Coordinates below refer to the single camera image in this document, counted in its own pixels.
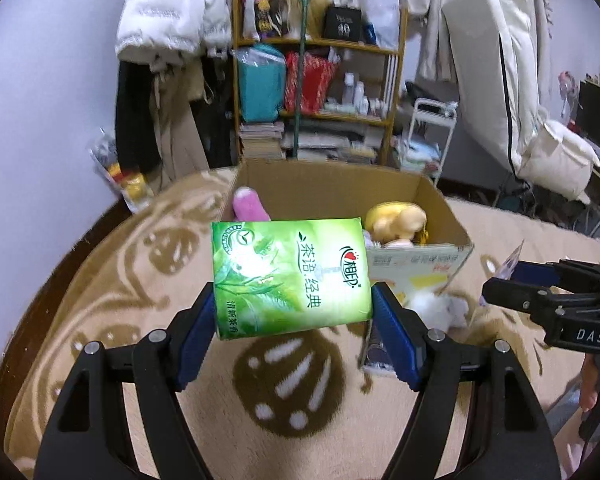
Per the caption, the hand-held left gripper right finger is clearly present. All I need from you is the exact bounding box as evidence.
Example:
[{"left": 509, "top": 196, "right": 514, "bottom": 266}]
[{"left": 371, "top": 281, "right": 563, "bottom": 480}]

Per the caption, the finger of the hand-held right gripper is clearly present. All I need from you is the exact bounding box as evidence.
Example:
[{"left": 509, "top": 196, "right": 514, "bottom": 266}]
[
  {"left": 481, "top": 278, "right": 563, "bottom": 322},
  {"left": 510, "top": 259, "right": 600, "bottom": 291}
]

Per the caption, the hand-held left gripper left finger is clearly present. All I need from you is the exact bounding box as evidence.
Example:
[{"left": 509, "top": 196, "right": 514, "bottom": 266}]
[{"left": 37, "top": 282, "right": 218, "bottom": 480}]

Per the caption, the black and white plush toy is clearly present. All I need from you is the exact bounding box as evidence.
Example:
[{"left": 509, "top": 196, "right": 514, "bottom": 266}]
[{"left": 407, "top": 290, "right": 470, "bottom": 331}]

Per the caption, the green tissue pack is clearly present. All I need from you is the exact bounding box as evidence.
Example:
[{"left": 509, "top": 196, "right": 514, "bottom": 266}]
[{"left": 211, "top": 217, "right": 373, "bottom": 342}]

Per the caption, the yellow plush toy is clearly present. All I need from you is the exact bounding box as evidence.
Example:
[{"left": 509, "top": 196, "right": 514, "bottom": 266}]
[{"left": 364, "top": 202, "right": 428, "bottom": 247}]

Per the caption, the pink purple plush toy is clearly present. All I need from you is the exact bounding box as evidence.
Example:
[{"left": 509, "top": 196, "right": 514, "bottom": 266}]
[{"left": 232, "top": 187, "right": 271, "bottom": 222}]

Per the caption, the cardboard box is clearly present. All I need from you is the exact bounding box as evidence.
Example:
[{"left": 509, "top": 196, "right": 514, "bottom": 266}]
[{"left": 227, "top": 159, "right": 475, "bottom": 306}]

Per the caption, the person's right hand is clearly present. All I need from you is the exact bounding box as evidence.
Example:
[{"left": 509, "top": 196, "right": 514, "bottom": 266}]
[{"left": 580, "top": 352, "right": 600, "bottom": 411}]

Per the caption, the person's blue jeans leg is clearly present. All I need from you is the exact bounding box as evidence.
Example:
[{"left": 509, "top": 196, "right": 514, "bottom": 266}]
[{"left": 547, "top": 385, "right": 587, "bottom": 461}]

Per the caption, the light blue cloth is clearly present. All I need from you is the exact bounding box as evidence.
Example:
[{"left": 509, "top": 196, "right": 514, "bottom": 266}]
[{"left": 405, "top": 140, "right": 443, "bottom": 167}]

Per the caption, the plastic bag of snacks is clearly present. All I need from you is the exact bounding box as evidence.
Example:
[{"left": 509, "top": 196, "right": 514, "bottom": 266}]
[{"left": 87, "top": 127, "right": 153, "bottom": 213}]

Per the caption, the pink desk fan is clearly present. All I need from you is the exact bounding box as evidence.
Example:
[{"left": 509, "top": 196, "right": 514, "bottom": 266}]
[{"left": 559, "top": 71, "right": 581, "bottom": 121}]

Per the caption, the white trolley cart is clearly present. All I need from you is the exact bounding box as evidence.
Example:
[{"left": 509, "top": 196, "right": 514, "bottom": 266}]
[{"left": 397, "top": 97, "right": 458, "bottom": 188}]

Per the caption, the stack of books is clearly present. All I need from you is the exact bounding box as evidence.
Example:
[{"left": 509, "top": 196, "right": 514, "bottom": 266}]
[
  {"left": 239, "top": 121, "right": 286, "bottom": 162},
  {"left": 282, "top": 127, "right": 381, "bottom": 164}
]

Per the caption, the black item on cart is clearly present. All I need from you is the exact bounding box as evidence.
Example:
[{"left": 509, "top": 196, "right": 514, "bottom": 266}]
[{"left": 405, "top": 82, "right": 456, "bottom": 111}]

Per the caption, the beige hanging garment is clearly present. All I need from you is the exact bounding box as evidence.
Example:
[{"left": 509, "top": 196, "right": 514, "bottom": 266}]
[{"left": 147, "top": 65, "right": 211, "bottom": 186}]

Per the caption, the white folded mattress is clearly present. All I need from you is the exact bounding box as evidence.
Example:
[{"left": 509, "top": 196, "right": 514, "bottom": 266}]
[{"left": 440, "top": 0, "right": 600, "bottom": 206}]

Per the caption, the black hanging garment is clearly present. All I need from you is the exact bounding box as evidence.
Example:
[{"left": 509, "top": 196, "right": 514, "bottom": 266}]
[
  {"left": 115, "top": 60, "right": 161, "bottom": 173},
  {"left": 195, "top": 55, "right": 241, "bottom": 168}
]

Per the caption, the row of white cosmetic bottles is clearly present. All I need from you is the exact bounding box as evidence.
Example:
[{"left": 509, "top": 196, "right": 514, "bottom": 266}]
[{"left": 325, "top": 72, "right": 386, "bottom": 116}]

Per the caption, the teal bag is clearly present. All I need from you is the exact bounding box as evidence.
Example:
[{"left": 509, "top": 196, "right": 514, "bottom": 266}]
[{"left": 237, "top": 45, "right": 287, "bottom": 123}]

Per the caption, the red patterned bag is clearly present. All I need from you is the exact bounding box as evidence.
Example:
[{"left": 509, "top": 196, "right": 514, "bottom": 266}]
[{"left": 284, "top": 51, "right": 338, "bottom": 115}]

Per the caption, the green pole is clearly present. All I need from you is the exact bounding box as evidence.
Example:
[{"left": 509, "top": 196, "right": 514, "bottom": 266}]
[{"left": 292, "top": 0, "right": 313, "bottom": 161}]

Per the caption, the wooden shelf unit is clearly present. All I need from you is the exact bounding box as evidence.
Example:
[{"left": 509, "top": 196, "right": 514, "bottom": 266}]
[{"left": 230, "top": 0, "right": 410, "bottom": 166}]

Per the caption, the white plastic bag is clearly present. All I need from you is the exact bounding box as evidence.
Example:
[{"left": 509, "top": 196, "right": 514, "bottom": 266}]
[{"left": 365, "top": 0, "right": 406, "bottom": 46}]

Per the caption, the black box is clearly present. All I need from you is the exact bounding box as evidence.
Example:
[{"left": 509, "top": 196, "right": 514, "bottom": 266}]
[{"left": 324, "top": 5, "right": 365, "bottom": 41}]

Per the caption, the white puffer jacket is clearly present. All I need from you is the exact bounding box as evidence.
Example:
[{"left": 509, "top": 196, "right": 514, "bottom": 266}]
[{"left": 115, "top": 0, "right": 233, "bottom": 63}]

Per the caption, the pink black printed bag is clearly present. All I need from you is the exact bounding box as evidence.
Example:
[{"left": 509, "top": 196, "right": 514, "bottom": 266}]
[{"left": 240, "top": 0, "right": 286, "bottom": 41}]

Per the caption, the tangle of cables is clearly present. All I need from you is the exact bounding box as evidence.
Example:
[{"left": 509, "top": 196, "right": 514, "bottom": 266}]
[{"left": 495, "top": 180, "right": 600, "bottom": 241}]

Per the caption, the dark wooden bed frame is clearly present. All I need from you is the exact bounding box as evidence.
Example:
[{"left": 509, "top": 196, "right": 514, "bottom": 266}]
[{"left": 0, "top": 195, "right": 136, "bottom": 461}]

